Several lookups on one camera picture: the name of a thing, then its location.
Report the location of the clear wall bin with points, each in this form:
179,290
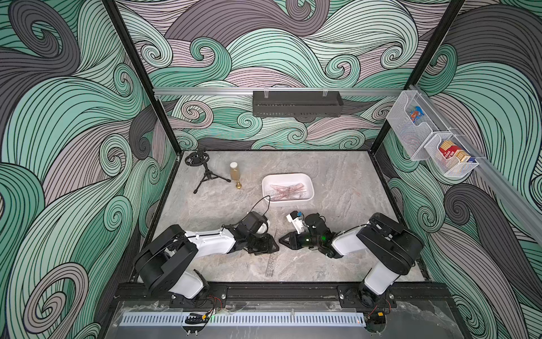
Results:
412,138
451,169

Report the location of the aluminium back rail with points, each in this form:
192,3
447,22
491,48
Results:
366,92

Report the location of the black wall tray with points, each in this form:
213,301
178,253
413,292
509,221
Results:
303,105

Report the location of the red set square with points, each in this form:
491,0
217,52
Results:
281,190

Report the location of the red card boxes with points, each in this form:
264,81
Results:
450,150

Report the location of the wide red ruler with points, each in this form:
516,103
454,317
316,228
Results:
292,193

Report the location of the blue packet in bin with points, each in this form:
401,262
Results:
417,115

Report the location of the amber bottle white cap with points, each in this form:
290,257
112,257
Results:
235,174

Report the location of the white slotted cable duct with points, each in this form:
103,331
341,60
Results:
238,319

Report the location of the long pink clear ruler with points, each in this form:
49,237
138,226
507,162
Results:
269,271

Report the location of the aluminium rail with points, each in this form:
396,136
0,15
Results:
510,197
366,92

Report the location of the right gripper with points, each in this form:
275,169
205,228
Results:
293,241

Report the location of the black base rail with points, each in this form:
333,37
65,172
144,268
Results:
316,291

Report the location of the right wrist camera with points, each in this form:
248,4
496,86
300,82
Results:
296,218

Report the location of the clear wall bin upper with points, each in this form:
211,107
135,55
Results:
412,138

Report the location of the white storage box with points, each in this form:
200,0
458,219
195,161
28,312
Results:
287,189

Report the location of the aluminium right rail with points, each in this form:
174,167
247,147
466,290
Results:
510,197

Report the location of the small black tripod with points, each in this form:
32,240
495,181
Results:
200,158

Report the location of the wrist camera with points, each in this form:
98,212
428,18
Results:
255,223
296,218

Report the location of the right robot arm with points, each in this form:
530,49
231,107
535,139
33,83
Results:
395,247

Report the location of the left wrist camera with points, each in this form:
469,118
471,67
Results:
255,223

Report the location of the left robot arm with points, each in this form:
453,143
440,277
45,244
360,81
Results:
162,264

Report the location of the clear wall bin lower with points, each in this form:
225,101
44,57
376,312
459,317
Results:
451,169

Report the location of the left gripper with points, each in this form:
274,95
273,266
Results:
267,244

